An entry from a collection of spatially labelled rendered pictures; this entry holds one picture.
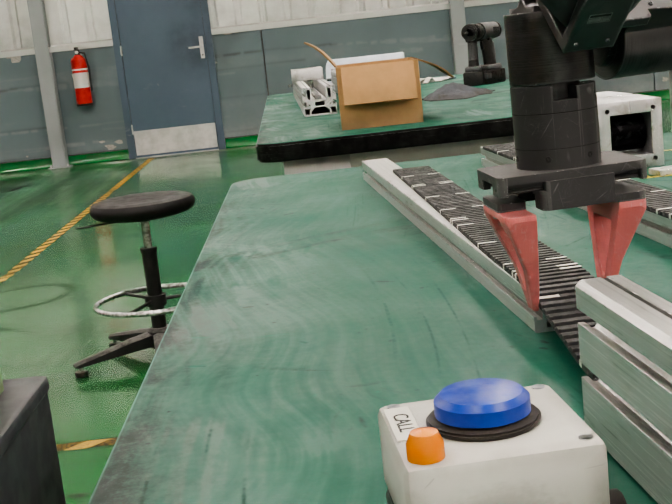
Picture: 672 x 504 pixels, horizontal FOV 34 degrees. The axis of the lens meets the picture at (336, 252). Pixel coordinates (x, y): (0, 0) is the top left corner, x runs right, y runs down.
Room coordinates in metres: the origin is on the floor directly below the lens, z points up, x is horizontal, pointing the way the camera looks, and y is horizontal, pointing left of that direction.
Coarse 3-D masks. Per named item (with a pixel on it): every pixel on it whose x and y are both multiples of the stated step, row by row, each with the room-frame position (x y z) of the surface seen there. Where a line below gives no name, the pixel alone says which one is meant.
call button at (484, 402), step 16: (464, 384) 0.45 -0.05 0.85; (480, 384) 0.45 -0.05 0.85; (496, 384) 0.44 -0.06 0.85; (512, 384) 0.44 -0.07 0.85; (448, 400) 0.43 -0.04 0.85; (464, 400) 0.43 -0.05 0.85; (480, 400) 0.43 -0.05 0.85; (496, 400) 0.42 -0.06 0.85; (512, 400) 0.42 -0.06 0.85; (528, 400) 0.43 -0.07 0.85; (448, 416) 0.43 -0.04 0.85; (464, 416) 0.42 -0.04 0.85; (480, 416) 0.42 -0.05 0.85; (496, 416) 0.42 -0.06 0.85; (512, 416) 0.42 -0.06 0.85
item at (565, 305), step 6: (558, 300) 0.74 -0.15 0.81; (564, 300) 0.74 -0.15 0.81; (570, 300) 0.73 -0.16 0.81; (540, 306) 0.73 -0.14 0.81; (546, 306) 0.73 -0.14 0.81; (552, 306) 0.73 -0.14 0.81; (558, 306) 0.73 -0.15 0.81; (564, 306) 0.73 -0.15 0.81; (570, 306) 0.72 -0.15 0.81; (576, 306) 0.72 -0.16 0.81; (546, 312) 0.72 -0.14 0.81; (552, 312) 0.72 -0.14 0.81; (558, 312) 0.72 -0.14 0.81
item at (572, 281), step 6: (582, 276) 0.78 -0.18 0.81; (588, 276) 0.78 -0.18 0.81; (540, 282) 0.77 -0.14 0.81; (546, 282) 0.77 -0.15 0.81; (552, 282) 0.77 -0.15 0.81; (558, 282) 0.77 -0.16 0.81; (564, 282) 0.77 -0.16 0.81; (570, 282) 0.77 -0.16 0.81; (576, 282) 0.77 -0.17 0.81; (540, 288) 0.76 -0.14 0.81; (546, 288) 0.76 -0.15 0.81; (552, 288) 0.76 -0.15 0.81; (558, 288) 0.76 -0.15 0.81
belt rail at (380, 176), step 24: (384, 168) 1.59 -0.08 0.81; (384, 192) 1.49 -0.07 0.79; (408, 192) 1.33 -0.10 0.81; (408, 216) 1.30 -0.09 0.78; (432, 216) 1.14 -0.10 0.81; (432, 240) 1.15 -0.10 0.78; (456, 240) 1.02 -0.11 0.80; (480, 264) 0.93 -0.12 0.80; (504, 288) 0.87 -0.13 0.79; (528, 312) 0.78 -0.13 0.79
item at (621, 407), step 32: (576, 288) 0.56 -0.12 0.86; (608, 288) 0.54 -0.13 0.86; (640, 288) 0.53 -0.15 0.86; (608, 320) 0.52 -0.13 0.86; (640, 320) 0.48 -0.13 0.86; (608, 352) 0.52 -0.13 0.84; (640, 352) 0.47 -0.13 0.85; (608, 384) 0.52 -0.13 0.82; (640, 384) 0.48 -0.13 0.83; (608, 416) 0.52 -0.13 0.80; (640, 416) 0.51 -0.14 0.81; (608, 448) 0.53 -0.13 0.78; (640, 448) 0.48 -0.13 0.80; (640, 480) 0.48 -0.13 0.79
